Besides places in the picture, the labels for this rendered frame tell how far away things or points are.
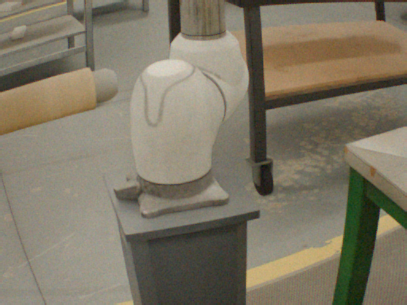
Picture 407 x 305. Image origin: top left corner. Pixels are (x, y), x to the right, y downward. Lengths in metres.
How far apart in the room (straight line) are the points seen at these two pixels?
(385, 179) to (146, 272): 0.61
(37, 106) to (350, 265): 0.84
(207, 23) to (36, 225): 1.52
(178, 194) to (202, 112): 0.17
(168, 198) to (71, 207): 1.48
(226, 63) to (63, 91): 1.02
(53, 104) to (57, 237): 2.19
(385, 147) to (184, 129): 0.42
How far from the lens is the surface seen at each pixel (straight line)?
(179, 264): 1.41
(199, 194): 1.39
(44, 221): 2.77
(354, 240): 1.17
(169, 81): 1.31
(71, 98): 0.47
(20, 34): 4.54
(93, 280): 2.37
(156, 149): 1.33
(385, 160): 1.08
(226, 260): 1.44
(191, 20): 1.46
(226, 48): 1.47
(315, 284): 2.28
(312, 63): 3.04
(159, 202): 1.38
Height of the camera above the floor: 1.42
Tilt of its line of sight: 27 degrees down
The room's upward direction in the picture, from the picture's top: 3 degrees counter-clockwise
